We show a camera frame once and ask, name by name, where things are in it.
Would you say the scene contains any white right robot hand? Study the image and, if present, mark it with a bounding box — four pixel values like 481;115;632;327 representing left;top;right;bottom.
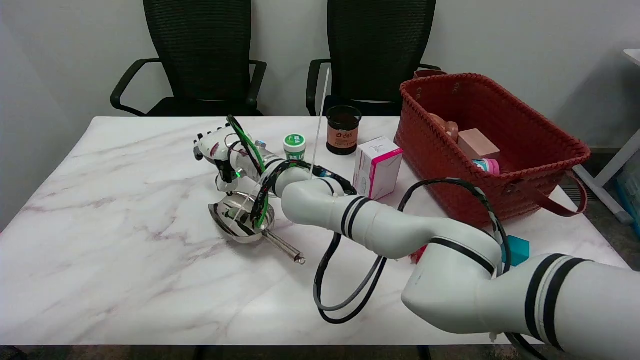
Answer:
194;126;254;194

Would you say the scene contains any green gum jar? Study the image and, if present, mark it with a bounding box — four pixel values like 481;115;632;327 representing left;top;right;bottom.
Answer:
283;133;307;162

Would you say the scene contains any shiny metal scoop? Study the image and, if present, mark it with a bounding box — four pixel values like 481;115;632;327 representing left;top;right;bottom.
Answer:
208;192;306;265

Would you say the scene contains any black mesh office chair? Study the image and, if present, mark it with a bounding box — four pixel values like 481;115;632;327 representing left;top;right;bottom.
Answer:
110;0;267;117
306;0;443;117

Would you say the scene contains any white and pink carton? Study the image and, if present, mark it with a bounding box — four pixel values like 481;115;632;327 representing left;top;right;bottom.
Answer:
353;136;404;201

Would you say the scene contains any brown bear toy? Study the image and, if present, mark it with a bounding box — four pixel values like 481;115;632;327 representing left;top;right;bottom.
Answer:
429;113;460;144

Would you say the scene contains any pale pink box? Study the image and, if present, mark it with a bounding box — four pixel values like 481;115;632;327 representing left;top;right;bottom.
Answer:
457;128;501;160

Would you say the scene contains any pink and teal bottle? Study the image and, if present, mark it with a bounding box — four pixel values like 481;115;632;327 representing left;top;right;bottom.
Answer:
471;158;501;176

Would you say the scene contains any red woven basket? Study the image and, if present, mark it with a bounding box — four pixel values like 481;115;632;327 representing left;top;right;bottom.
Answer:
394;69;592;228

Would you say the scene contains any teal cube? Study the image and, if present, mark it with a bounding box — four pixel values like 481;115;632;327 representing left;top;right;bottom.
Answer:
501;235;530;267

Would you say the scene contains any translucent blue storage bin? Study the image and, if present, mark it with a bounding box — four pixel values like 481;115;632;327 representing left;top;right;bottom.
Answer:
616;162;640;237

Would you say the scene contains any green robot cable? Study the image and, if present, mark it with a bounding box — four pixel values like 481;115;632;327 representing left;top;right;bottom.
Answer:
227;115;271;230

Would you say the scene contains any white cable tie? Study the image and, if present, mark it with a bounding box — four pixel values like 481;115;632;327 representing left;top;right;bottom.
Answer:
309;67;331;179

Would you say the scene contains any gray robot cable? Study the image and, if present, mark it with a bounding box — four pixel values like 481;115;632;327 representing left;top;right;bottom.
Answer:
313;255;385;312

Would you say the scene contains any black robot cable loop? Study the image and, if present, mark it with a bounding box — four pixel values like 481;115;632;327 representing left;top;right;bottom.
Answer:
317;232;389;325

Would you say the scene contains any black cable with white bands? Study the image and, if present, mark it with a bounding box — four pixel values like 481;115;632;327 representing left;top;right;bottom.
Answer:
398;178;512;277

